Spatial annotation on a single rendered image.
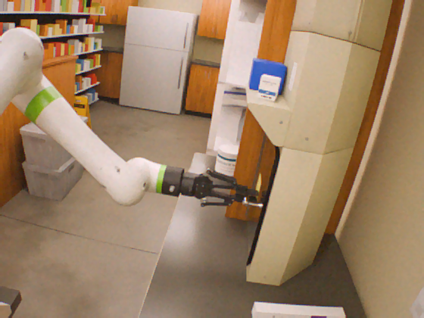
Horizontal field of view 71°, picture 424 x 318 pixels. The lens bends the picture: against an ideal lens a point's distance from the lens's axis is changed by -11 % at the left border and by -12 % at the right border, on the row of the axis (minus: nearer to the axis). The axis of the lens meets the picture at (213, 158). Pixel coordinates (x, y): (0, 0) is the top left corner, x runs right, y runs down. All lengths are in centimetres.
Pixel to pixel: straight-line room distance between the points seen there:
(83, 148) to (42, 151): 212
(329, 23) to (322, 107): 21
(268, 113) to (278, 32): 42
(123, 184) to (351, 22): 71
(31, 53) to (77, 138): 26
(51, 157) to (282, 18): 232
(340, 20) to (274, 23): 38
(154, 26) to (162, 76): 88
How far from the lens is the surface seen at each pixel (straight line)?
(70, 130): 93
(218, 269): 113
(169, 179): 101
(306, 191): 94
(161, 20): 585
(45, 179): 313
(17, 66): 84
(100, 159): 91
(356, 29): 87
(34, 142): 304
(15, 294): 105
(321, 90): 85
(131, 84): 608
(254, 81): 102
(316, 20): 84
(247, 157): 128
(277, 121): 85
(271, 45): 119
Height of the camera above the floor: 169
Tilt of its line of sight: 23 degrees down
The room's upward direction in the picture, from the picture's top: 10 degrees clockwise
